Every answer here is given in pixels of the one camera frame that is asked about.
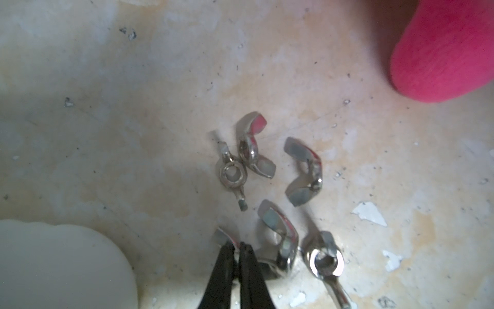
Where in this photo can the pink white striped plush toy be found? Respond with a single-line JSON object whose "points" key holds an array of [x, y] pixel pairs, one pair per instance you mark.
{"points": [[446, 51]]}

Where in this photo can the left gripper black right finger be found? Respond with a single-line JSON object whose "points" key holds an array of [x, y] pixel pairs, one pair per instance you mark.
{"points": [[254, 292]]}

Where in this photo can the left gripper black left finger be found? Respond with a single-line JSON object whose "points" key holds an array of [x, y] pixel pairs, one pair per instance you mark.
{"points": [[219, 288]]}

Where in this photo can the white storage tray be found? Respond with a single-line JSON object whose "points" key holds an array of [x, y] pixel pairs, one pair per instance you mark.
{"points": [[63, 266]]}

